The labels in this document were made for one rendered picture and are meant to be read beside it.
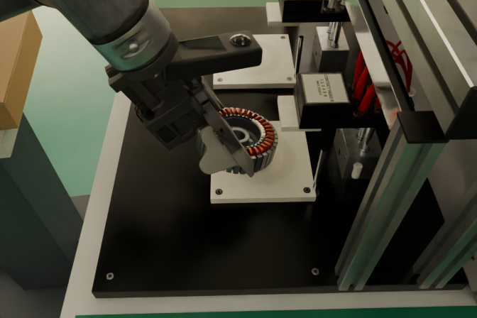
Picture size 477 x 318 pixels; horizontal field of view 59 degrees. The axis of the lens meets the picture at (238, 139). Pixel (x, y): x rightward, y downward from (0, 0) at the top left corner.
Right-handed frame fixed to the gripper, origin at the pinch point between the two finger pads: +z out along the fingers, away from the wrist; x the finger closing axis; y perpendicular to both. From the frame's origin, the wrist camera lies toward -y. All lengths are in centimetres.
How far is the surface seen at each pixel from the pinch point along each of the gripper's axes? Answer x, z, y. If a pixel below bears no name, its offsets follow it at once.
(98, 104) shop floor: -116, 57, 54
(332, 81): 2.6, -2.2, -14.6
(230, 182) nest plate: 2.4, 4.3, 4.6
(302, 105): 4.6, -3.9, -9.5
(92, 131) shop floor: -100, 56, 58
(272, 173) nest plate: 3.0, 7.0, -1.2
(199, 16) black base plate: -42.1, 5.4, -4.5
